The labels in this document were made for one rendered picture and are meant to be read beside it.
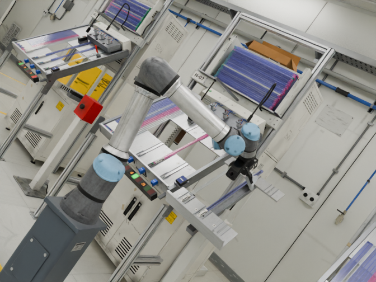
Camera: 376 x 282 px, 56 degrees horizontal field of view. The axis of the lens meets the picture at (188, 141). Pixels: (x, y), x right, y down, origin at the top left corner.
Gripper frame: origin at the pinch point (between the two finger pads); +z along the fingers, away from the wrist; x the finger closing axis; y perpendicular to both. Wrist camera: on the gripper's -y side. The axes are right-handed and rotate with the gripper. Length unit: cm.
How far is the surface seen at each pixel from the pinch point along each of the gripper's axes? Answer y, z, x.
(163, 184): -22.5, 11.2, 29.8
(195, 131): 20, 18, 50
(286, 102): 66, 3, 19
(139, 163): -22, 14, 51
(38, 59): -9, 27, 197
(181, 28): 111, 34, 162
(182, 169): -7.3, 13.5, 31.6
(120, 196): -29, 59, 70
